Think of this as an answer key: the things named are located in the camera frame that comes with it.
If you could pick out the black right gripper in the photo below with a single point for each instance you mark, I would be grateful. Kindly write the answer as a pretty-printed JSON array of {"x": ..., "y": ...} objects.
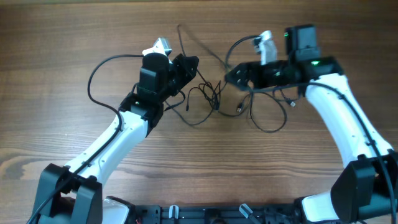
[{"x": 252, "y": 74}]

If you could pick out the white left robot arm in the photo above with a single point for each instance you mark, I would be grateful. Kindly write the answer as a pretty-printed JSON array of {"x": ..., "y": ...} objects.
[{"x": 73, "y": 193}]

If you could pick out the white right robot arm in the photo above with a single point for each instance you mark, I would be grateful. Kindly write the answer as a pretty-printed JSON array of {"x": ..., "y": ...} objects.
[{"x": 367, "y": 187}]

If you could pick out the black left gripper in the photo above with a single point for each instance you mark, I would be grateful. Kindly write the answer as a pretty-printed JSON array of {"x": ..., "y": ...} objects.
[{"x": 180, "y": 63}]

